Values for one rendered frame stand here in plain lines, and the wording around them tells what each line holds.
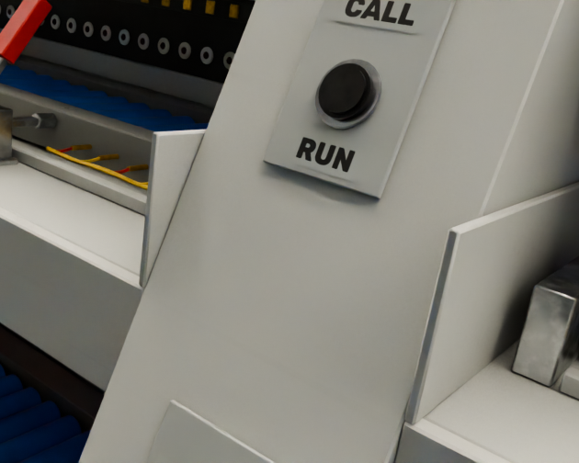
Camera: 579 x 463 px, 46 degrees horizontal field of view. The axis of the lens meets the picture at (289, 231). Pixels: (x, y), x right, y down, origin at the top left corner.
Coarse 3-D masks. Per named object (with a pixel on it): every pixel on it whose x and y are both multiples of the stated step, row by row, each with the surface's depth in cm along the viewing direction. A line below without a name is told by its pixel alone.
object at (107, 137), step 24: (0, 96) 38; (24, 96) 38; (72, 120) 35; (96, 120) 34; (120, 120) 35; (48, 144) 36; (72, 144) 35; (96, 144) 34; (120, 144) 33; (144, 144) 32; (96, 168) 32; (120, 168) 33; (144, 168) 32
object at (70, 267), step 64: (64, 64) 53; (128, 64) 49; (0, 192) 29; (64, 192) 30; (0, 256) 27; (64, 256) 24; (128, 256) 24; (0, 320) 27; (64, 320) 25; (128, 320) 23
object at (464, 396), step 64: (576, 192) 23; (448, 256) 15; (512, 256) 19; (576, 256) 26; (448, 320) 16; (512, 320) 21; (576, 320) 20; (448, 384) 18; (512, 384) 19; (576, 384) 19; (448, 448) 16; (512, 448) 16; (576, 448) 17
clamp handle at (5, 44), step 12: (24, 0) 33; (36, 0) 33; (24, 12) 33; (36, 12) 33; (48, 12) 33; (12, 24) 33; (24, 24) 32; (36, 24) 33; (0, 36) 33; (12, 36) 32; (24, 36) 33; (0, 48) 32; (12, 48) 32; (24, 48) 33; (0, 60) 32; (12, 60) 32; (0, 72) 32
